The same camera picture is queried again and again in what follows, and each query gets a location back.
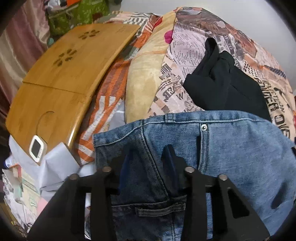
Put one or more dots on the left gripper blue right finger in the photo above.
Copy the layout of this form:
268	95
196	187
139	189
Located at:
173	167

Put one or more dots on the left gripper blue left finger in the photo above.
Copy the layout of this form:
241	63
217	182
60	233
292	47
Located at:
122	167

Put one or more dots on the blue denim jeans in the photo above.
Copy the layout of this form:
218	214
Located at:
254	153

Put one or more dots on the white crumpled sheet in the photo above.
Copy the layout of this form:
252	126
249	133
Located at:
59	163

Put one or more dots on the small white digital clock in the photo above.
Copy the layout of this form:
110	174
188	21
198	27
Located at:
37	149

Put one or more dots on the black folded garment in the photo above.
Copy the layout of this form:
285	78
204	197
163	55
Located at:
217	84

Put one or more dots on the bamboo lap desk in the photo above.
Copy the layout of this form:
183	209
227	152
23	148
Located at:
56	92

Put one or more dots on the newspaper print bed quilt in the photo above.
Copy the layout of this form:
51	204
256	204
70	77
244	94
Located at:
147	77

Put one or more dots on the green fabric storage box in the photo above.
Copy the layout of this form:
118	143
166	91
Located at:
80	13

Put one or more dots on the pink striped curtain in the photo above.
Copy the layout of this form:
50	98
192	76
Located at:
23	41

